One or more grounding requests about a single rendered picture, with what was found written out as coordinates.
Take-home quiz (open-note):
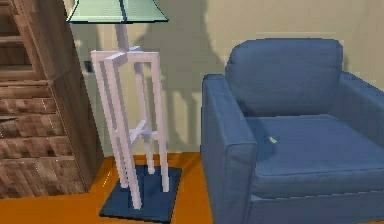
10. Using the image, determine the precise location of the brown wooden chest of drawers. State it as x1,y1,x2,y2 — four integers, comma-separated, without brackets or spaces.
0,0,105,200

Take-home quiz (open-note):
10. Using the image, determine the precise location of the white floor lamp green shade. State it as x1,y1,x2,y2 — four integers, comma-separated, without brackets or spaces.
65,0,183,224

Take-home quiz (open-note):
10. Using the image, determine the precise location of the blue armchair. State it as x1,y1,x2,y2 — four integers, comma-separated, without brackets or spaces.
200,37,384,224

